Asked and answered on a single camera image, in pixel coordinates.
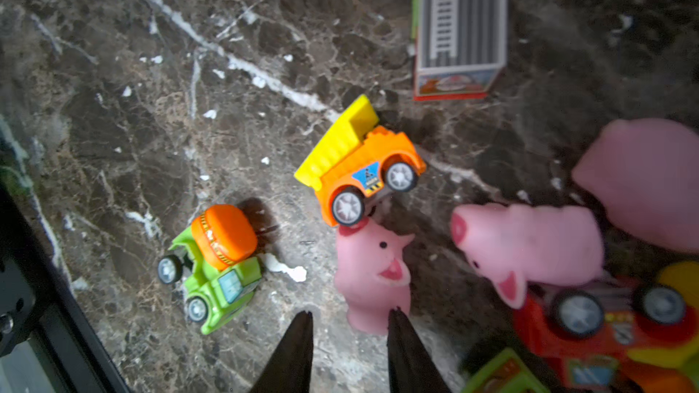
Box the pink rubber pig toy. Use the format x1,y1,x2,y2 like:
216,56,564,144
572,118,698,254
451,203,604,309
334,218,415,336

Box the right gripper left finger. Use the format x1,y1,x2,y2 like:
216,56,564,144
249,311,314,393

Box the red toy car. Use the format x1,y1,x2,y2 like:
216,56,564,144
513,261,698,392

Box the yellow orange dump truck toy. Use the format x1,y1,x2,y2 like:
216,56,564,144
295,95,427,227

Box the green cement mixer truck toy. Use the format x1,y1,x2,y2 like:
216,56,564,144
157,204,262,335

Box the green pink toy car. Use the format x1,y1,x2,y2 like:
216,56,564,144
462,348,550,393

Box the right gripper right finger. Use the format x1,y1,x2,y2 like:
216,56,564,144
387,309,451,393

